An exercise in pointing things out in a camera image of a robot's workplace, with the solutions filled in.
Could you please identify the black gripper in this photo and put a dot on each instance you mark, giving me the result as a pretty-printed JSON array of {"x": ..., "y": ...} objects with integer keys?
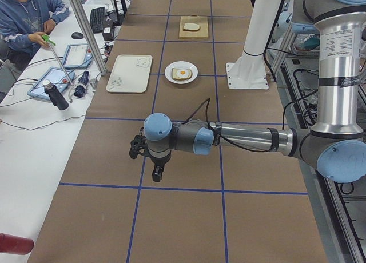
[{"x": 156, "y": 162}]

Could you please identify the white round plate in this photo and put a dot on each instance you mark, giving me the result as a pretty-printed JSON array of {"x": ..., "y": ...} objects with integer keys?
[{"x": 181, "y": 65}]

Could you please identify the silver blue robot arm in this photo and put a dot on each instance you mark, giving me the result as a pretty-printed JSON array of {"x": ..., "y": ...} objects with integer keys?
[{"x": 333, "y": 145}]

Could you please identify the person's hand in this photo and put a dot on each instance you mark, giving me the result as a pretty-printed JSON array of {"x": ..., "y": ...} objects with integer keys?
[{"x": 49, "y": 26}]

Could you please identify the fried egg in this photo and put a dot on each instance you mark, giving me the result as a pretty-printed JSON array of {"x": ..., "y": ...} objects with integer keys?
[{"x": 182, "y": 73}]

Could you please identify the cream bear serving tray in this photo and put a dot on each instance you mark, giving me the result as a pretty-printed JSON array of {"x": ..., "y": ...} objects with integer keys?
[{"x": 130, "y": 74}]

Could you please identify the folded navy umbrella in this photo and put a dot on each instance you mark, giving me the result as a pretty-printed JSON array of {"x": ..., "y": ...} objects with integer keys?
[{"x": 81, "y": 85}]

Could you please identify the black water bottle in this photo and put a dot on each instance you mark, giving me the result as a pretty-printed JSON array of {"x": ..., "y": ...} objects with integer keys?
[{"x": 54, "y": 94}]

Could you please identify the far blue teach pendant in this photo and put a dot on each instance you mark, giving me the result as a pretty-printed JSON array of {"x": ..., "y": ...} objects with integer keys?
[{"x": 77, "y": 56}]

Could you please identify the wooden cutting board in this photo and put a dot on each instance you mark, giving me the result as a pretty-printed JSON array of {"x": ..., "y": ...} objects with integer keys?
[{"x": 201, "y": 34}]

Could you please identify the black box on desk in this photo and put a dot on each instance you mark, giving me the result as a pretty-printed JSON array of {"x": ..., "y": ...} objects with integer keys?
[{"x": 108, "y": 30}]

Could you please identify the black computer mouse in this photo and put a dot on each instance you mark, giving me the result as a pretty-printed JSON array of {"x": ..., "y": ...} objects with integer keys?
[{"x": 77, "y": 35}]

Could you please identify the red cylinder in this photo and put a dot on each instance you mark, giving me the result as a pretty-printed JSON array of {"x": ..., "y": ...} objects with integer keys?
[{"x": 16, "y": 245}]

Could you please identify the black keyboard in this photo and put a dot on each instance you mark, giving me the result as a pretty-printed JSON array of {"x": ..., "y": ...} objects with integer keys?
[{"x": 96, "y": 19}]

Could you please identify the person in blue hoodie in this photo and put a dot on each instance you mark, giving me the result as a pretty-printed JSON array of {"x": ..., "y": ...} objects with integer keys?
[{"x": 22, "y": 26}]

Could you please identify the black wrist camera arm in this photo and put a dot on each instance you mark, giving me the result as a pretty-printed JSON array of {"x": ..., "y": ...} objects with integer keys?
[{"x": 138, "y": 145}]

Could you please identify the green-handled reacher grabber stick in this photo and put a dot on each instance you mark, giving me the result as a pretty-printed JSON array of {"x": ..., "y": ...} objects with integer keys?
[{"x": 51, "y": 45}]

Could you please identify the aluminium frame post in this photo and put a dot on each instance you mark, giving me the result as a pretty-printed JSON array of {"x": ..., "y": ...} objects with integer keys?
[{"x": 87, "y": 31}]

